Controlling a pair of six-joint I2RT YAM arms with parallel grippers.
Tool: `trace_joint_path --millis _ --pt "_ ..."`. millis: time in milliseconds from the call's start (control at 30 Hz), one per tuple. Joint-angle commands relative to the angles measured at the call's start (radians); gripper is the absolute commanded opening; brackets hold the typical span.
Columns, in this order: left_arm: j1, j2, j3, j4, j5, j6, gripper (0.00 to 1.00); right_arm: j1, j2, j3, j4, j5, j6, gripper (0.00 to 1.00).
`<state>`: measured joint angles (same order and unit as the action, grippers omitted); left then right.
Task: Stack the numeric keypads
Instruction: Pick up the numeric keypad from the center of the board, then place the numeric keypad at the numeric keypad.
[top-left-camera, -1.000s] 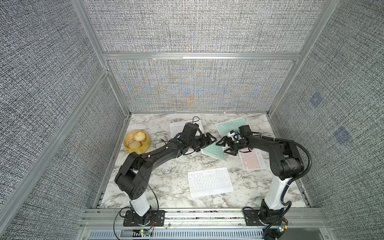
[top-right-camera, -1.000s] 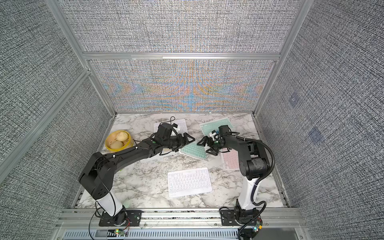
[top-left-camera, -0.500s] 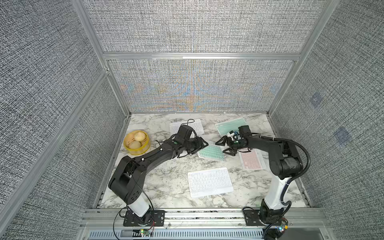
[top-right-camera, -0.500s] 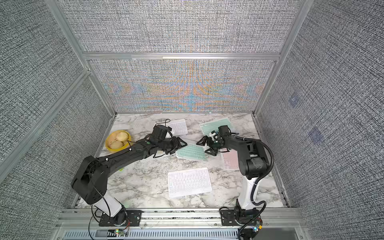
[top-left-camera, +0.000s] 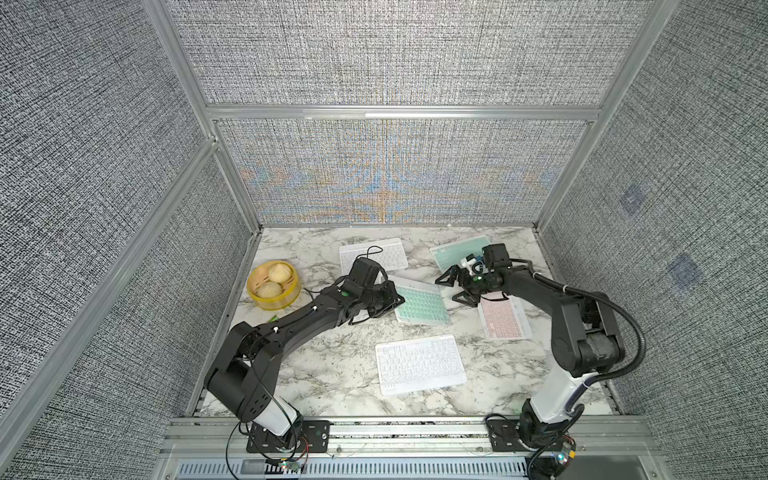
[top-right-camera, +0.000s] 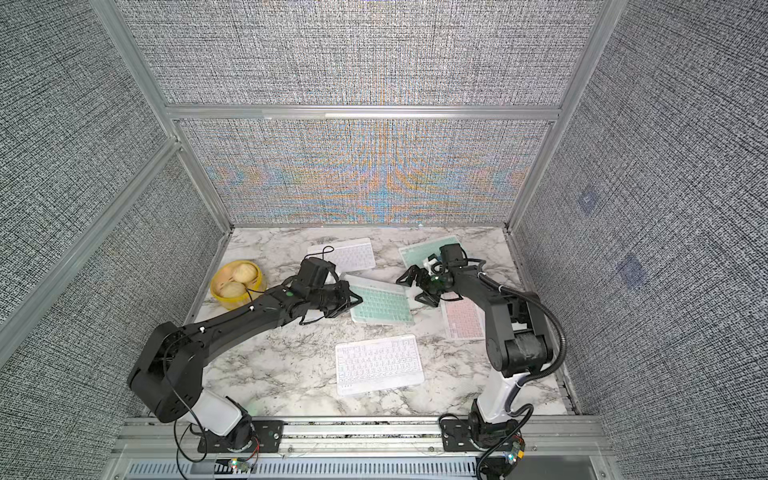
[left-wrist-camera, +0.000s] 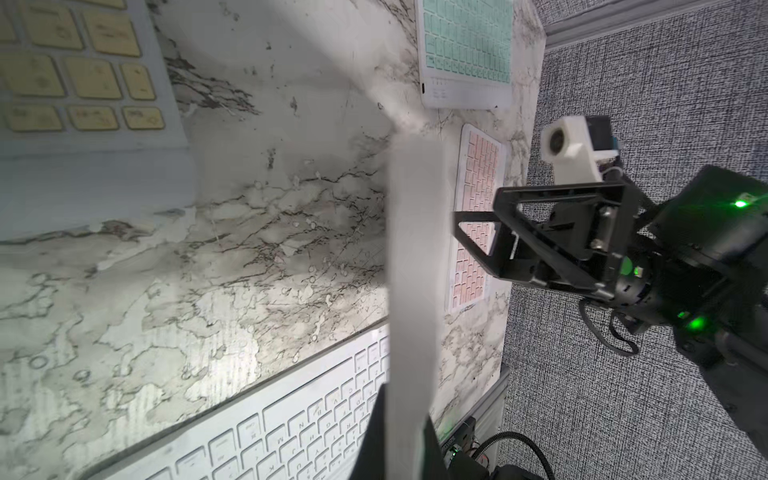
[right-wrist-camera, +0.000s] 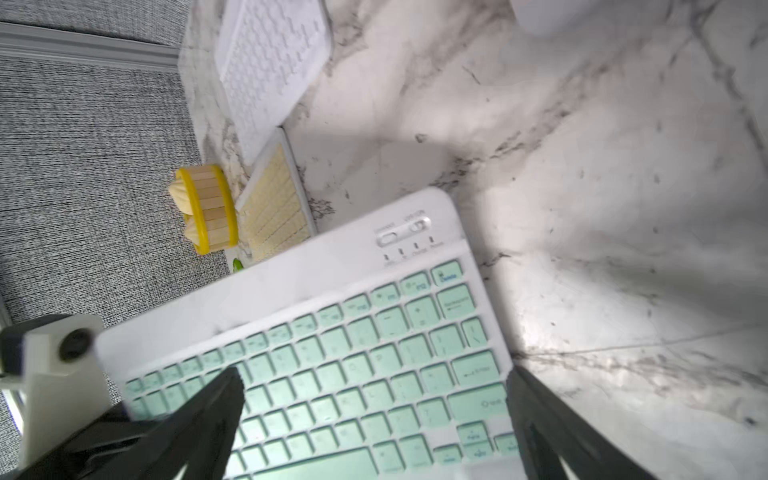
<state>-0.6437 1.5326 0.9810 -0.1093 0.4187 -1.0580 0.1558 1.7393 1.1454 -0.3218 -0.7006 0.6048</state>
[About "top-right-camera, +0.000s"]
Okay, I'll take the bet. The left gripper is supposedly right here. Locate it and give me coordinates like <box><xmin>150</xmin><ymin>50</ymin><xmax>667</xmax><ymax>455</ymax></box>
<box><xmin>308</xmin><ymin>280</ymin><xmax>365</xmax><ymax>318</ymax></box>

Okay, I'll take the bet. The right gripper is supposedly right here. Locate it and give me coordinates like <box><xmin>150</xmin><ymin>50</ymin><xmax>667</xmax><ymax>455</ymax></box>
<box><xmin>396</xmin><ymin>265</ymin><xmax>450</xmax><ymax>305</ymax></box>

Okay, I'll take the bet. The green keyboard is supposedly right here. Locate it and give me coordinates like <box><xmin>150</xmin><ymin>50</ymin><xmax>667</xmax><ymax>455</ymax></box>
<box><xmin>343</xmin><ymin>275</ymin><xmax>414</xmax><ymax>325</ymax></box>
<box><xmin>398</xmin><ymin>235</ymin><xmax>459</xmax><ymax>268</ymax></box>

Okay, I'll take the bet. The white keyboard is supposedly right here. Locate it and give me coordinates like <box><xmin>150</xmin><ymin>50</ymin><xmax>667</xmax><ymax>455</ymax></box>
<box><xmin>307</xmin><ymin>238</ymin><xmax>376</xmax><ymax>274</ymax></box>
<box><xmin>335</xmin><ymin>334</ymin><xmax>425</xmax><ymax>396</ymax></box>

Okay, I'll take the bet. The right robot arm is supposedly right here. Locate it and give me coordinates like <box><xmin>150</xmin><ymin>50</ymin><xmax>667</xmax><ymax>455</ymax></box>
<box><xmin>396</xmin><ymin>265</ymin><xmax>566</xmax><ymax>424</ymax></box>

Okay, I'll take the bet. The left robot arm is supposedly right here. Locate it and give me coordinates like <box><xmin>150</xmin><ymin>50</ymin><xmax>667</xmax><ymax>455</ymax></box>
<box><xmin>127</xmin><ymin>280</ymin><xmax>363</xmax><ymax>423</ymax></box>

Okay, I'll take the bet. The pink keyboard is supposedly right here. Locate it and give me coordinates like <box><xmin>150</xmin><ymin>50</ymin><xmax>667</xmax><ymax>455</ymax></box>
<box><xmin>441</xmin><ymin>299</ymin><xmax>485</xmax><ymax>341</ymax></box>

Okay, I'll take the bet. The white keyboard front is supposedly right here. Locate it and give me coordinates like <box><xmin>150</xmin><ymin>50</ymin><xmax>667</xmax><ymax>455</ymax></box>
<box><xmin>335</xmin><ymin>334</ymin><xmax>425</xmax><ymax>396</ymax></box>

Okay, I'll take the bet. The steamed bun far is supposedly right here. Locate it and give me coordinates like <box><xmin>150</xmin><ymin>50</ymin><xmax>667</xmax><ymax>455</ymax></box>
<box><xmin>232</xmin><ymin>262</ymin><xmax>259</xmax><ymax>284</ymax></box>

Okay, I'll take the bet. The steamed bun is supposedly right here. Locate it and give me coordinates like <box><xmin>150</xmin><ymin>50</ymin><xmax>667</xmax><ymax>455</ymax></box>
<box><xmin>219</xmin><ymin>281</ymin><xmax>247</xmax><ymax>299</ymax></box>
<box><xmin>232</xmin><ymin>262</ymin><xmax>259</xmax><ymax>284</ymax></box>

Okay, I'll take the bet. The yellow bamboo steamer basket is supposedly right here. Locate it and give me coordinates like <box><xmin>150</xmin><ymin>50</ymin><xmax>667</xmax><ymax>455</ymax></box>
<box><xmin>209</xmin><ymin>260</ymin><xmax>267</xmax><ymax>310</ymax></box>

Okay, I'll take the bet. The steamed bun near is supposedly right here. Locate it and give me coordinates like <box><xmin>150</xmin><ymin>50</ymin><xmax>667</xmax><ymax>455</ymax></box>
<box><xmin>219</xmin><ymin>281</ymin><xmax>247</xmax><ymax>299</ymax></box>

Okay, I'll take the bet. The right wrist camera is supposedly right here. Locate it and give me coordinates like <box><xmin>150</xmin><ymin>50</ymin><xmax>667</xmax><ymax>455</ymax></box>
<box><xmin>440</xmin><ymin>243</ymin><xmax>469</xmax><ymax>269</ymax></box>

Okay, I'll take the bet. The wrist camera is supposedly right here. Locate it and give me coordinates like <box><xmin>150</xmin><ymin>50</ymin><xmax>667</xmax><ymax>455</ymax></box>
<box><xmin>440</xmin><ymin>243</ymin><xmax>469</xmax><ymax>269</ymax></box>
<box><xmin>297</xmin><ymin>257</ymin><xmax>336</xmax><ymax>289</ymax></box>

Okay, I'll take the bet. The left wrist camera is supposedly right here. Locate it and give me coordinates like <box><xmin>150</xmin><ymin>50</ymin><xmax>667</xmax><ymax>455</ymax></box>
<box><xmin>297</xmin><ymin>257</ymin><xmax>336</xmax><ymax>289</ymax></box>

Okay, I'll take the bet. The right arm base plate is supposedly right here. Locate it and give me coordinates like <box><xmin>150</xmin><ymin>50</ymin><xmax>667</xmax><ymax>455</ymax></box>
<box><xmin>437</xmin><ymin>414</ymin><xmax>495</xmax><ymax>453</ymax></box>

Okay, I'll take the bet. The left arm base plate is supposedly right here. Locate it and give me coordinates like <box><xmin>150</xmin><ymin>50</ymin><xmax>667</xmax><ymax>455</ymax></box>
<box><xmin>197</xmin><ymin>419</ymin><xmax>285</xmax><ymax>454</ymax></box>

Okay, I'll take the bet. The aluminium front rail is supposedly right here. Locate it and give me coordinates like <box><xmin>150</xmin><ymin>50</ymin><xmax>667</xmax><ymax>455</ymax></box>
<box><xmin>109</xmin><ymin>415</ymin><xmax>615</xmax><ymax>459</ymax></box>

